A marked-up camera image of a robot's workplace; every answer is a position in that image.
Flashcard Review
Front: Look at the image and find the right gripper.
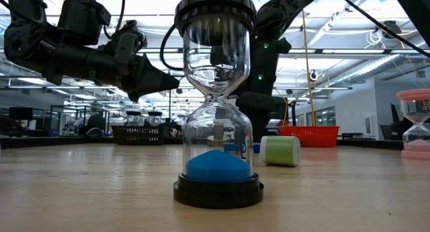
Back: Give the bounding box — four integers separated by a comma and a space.
234, 36, 292, 141

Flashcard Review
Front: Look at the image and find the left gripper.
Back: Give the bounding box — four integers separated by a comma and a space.
46, 20, 181, 104

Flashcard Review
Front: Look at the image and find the person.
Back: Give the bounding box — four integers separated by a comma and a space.
87, 112, 108, 136

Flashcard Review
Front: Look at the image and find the yellow hanging cable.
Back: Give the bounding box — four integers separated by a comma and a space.
301, 9, 318, 127

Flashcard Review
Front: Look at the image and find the black ceiling cable reel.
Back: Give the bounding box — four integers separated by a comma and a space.
382, 20, 402, 40

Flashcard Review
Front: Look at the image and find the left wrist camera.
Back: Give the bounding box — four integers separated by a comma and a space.
56, 0, 112, 46

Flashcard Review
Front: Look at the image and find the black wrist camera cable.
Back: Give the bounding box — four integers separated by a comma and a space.
159, 22, 185, 72

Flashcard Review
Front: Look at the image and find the silver ventilation duct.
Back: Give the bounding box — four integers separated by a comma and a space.
348, 32, 430, 85

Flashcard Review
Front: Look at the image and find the pink hourglass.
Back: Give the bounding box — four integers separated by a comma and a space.
396, 89, 430, 161

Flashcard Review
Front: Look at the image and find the black hourglass blue sand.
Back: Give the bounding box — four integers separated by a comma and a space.
173, 0, 265, 210

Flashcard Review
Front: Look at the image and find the green white USB charger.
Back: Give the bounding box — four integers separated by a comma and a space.
260, 135, 301, 167

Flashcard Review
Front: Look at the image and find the black hourglass white sand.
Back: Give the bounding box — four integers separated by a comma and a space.
147, 110, 164, 127

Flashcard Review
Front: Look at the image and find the black computer monitor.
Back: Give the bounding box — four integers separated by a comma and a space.
8, 107, 34, 121

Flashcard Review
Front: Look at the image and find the red plastic basket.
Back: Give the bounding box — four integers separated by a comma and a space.
277, 125, 340, 148

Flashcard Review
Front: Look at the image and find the dark office chair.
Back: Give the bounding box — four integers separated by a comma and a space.
83, 126, 103, 139

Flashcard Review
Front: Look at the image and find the black plastic basket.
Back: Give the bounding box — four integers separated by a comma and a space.
110, 124, 169, 146

